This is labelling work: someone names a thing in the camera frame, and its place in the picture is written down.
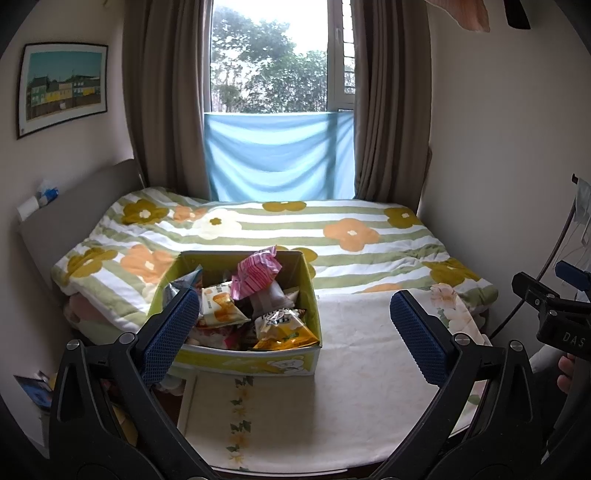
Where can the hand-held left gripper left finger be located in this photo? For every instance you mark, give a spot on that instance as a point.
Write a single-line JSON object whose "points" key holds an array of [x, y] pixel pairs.
{"points": [[168, 334]]}

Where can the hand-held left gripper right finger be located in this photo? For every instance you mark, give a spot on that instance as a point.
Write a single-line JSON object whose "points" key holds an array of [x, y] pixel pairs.
{"points": [[420, 337]]}

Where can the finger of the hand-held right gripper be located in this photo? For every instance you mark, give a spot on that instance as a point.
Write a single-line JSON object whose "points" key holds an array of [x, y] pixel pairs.
{"points": [[535, 295], [575, 274]]}

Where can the pink strawberry snack packet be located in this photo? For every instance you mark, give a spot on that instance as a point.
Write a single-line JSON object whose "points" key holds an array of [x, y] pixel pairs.
{"points": [[217, 336]]}

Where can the blue white snack packet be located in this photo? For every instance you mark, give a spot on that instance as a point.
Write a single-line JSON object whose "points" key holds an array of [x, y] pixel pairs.
{"points": [[182, 282]]}

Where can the orange white snack packet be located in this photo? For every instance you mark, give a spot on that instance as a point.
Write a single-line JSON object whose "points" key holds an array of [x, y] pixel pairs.
{"points": [[221, 304]]}

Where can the green cardboard box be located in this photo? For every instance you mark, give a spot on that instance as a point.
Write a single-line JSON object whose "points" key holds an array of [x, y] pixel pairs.
{"points": [[258, 362]]}

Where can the pink striped snack packet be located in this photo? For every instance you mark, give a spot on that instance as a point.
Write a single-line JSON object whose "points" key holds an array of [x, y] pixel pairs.
{"points": [[256, 272]]}

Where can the yellow white snack packet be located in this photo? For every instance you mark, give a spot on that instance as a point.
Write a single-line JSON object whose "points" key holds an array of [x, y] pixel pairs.
{"points": [[284, 330]]}

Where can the person's right hand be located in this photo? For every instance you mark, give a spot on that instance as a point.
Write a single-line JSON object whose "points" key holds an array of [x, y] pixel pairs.
{"points": [[567, 376]]}

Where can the pink folded cloth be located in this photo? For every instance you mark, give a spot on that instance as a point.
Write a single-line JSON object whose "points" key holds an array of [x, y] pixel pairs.
{"points": [[85, 309]]}

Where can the blue book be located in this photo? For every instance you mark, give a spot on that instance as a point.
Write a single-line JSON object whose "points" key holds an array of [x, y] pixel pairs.
{"points": [[34, 391]]}

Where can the floral striped blanket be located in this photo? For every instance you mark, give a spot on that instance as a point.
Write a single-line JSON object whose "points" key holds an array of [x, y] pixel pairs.
{"points": [[277, 226]]}

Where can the grey bed headboard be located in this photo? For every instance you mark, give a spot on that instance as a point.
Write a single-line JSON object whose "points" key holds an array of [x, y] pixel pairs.
{"points": [[78, 207]]}

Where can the blue white bottle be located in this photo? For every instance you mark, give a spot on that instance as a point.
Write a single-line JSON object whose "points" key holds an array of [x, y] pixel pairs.
{"points": [[48, 193]]}

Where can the white tissue roll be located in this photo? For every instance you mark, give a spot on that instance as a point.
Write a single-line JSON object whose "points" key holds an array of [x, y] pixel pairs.
{"points": [[27, 208]]}

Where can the light blue cloth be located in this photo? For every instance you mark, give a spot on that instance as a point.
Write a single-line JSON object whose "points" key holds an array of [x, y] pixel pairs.
{"points": [[277, 157]]}

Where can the brown curtain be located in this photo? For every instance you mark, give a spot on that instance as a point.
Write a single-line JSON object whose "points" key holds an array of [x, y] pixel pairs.
{"points": [[392, 92], [166, 92]]}

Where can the framed houses picture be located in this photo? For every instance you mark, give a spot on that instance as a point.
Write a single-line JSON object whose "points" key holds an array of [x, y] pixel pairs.
{"points": [[62, 87]]}

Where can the pink hanging cloth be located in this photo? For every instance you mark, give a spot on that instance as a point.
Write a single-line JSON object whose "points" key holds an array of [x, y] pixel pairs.
{"points": [[466, 14]]}

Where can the window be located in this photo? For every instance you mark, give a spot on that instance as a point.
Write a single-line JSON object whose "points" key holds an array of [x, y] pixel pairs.
{"points": [[268, 55]]}

